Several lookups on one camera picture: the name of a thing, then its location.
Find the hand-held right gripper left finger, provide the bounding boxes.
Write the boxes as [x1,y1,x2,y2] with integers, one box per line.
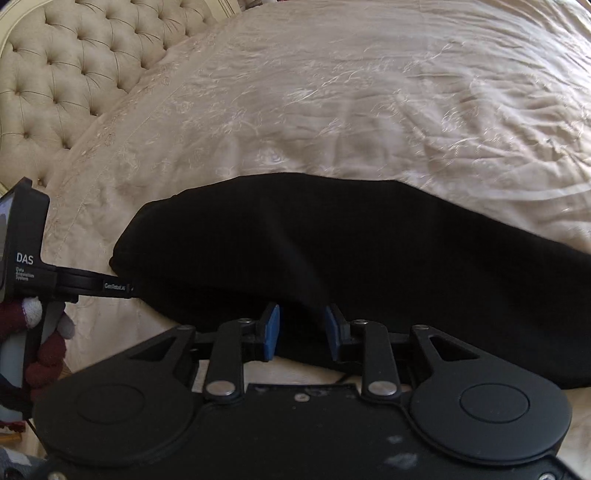
[124,302,281,402]

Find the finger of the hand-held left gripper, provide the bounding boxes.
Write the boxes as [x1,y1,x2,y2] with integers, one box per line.
[98,276,138,296]

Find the cream embroidered bedspread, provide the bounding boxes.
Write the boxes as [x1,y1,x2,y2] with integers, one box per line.
[39,0,591,480]

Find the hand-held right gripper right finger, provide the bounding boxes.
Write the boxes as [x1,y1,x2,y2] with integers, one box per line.
[323,304,481,398]

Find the cream tufted headboard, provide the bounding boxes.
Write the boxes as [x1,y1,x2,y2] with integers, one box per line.
[0,0,241,191]

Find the person's left hand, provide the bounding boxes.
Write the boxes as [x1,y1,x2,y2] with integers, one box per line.
[0,296,75,409]

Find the black pants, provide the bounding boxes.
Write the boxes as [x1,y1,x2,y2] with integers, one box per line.
[109,172,591,391]

